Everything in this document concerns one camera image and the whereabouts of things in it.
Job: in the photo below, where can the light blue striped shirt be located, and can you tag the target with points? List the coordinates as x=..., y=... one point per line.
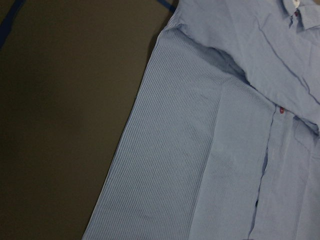
x=223, y=141

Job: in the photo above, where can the brown paper table cover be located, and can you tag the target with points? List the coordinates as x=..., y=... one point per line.
x=69, y=74

